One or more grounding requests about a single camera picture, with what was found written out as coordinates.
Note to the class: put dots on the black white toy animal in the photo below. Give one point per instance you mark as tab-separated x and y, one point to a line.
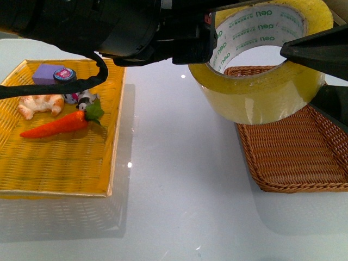
86	98

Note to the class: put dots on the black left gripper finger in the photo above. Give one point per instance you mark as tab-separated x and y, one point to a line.
325	51

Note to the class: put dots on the yellow woven basket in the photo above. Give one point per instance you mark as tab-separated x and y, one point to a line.
80	163

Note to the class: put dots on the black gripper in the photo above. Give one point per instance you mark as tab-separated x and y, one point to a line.
186	33

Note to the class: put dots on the toy croissant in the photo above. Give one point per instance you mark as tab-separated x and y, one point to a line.
29	105

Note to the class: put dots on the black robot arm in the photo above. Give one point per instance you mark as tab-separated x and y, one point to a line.
256	61

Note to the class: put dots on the brown wicker basket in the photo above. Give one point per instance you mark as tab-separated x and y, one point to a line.
305	152

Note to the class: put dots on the clear packing tape roll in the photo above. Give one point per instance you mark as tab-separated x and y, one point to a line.
277	93

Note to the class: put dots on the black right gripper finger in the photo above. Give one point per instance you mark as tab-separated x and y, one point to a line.
331	101

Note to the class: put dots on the purple foam block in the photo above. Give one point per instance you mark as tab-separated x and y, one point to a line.
44	74

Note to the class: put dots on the orange toy carrot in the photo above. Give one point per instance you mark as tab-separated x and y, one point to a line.
69	123

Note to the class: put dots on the small dark jar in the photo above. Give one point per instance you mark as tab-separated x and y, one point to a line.
63	76

